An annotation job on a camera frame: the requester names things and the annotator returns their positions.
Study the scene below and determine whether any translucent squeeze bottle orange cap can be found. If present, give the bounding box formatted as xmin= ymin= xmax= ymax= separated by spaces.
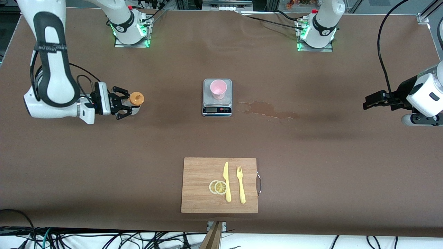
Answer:
xmin=128 ymin=91 xmax=145 ymax=115

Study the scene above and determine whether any pink plastic cup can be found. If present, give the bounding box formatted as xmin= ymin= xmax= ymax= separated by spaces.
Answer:
xmin=210 ymin=80 xmax=228 ymax=100

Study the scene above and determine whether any wooden cutting board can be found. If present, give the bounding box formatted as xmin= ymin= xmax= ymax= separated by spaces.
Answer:
xmin=181 ymin=157 xmax=259 ymax=214

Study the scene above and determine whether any silver digital kitchen scale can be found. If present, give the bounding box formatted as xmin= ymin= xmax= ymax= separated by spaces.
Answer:
xmin=202 ymin=79 xmax=233 ymax=117

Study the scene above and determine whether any yellow plastic knife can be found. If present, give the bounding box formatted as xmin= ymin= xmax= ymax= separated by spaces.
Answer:
xmin=223 ymin=162 xmax=232 ymax=203

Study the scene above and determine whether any orange toy food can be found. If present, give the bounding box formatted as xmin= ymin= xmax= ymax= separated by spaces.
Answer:
xmin=286 ymin=0 xmax=312 ymax=9

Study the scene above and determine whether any white power strip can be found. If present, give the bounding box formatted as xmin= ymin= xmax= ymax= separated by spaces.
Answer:
xmin=202 ymin=0 xmax=254 ymax=11

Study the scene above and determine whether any yellow plastic fork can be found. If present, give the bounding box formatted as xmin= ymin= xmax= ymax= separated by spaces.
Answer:
xmin=236 ymin=166 xmax=246 ymax=204

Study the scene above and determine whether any wooden bar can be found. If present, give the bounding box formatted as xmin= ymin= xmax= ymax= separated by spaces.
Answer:
xmin=199 ymin=221 xmax=223 ymax=249

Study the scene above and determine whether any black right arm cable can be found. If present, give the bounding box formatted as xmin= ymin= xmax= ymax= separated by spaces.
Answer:
xmin=30 ymin=52 xmax=101 ymax=106

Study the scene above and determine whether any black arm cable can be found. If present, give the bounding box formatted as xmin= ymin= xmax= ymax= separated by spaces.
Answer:
xmin=377 ymin=0 xmax=406 ymax=101
xmin=30 ymin=52 xmax=101 ymax=106

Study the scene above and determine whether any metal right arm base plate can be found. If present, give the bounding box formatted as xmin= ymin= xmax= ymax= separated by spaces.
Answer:
xmin=114 ymin=37 xmax=151 ymax=48

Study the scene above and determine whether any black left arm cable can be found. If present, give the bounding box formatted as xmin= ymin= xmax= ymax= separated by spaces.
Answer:
xmin=377 ymin=0 xmax=406 ymax=101

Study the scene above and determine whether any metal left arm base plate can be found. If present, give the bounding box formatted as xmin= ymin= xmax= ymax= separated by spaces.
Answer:
xmin=297 ymin=41 xmax=333 ymax=52

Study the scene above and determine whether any black base power cable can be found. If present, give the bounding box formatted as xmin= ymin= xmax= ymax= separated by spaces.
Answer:
xmin=138 ymin=0 xmax=167 ymax=25
xmin=239 ymin=10 xmax=305 ymax=29

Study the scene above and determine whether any aluminium frame profile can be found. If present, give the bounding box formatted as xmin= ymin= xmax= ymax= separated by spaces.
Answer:
xmin=417 ymin=0 xmax=443 ymax=24

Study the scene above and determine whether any teal floor cable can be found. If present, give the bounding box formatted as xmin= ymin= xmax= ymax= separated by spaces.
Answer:
xmin=33 ymin=228 xmax=53 ymax=249

